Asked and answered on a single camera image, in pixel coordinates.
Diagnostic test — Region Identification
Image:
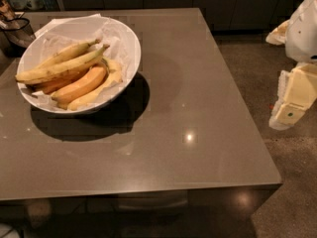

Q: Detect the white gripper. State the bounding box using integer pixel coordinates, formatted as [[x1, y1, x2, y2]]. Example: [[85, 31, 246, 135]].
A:
[[265, 0, 317, 130]]

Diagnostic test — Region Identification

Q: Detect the long spotted yellow banana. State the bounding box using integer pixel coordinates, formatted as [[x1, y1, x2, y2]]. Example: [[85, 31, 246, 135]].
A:
[[15, 44, 109, 84]]

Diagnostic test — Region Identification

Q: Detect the white ceramic bowl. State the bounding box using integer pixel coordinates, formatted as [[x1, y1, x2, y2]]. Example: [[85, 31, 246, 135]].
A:
[[17, 15, 141, 115]]

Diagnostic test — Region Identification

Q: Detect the front yellow banana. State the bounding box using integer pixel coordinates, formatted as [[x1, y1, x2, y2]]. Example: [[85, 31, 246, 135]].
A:
[[59, 58, 123, 111]]

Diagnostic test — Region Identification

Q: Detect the orange ripe banana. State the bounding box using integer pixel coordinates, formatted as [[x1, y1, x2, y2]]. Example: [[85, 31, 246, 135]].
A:
[[52, 66, 107, 104]]

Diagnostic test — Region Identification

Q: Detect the top yellow banana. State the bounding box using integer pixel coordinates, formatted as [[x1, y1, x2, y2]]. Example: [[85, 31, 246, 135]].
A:
[[37, 39, 100, 68]]

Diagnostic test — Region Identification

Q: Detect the white paper bowl liner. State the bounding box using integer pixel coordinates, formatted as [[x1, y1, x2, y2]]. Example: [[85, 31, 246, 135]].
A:
[[15, 15, 141, 115]]

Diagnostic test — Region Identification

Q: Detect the small orange banana underneath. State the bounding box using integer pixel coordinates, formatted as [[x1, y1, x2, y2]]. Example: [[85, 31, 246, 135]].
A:
[[32, 77, 79, 95]]

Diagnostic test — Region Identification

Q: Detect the black wire basket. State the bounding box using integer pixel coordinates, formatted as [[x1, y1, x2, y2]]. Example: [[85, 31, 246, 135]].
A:
[[0, 18, 36, 58]]

